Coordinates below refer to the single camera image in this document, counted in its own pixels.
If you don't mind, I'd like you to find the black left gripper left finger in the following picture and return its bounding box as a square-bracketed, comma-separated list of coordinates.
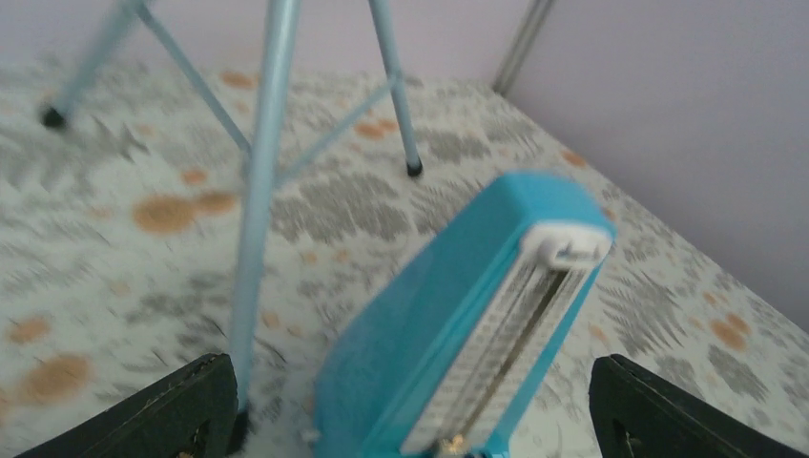
[18, 353, 238, 458]

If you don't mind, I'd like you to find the light blue music stand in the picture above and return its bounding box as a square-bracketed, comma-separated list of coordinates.
[41, 0, 423, 453]

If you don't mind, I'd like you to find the blue metronome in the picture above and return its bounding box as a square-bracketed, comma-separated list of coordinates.
[312, 172, 615, 457]

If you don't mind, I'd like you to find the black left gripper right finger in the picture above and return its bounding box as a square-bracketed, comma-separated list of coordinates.
[589, 354, 807, 458]

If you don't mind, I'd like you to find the floral patterned table mat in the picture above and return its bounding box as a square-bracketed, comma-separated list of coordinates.
[1, 59, 808, 457]

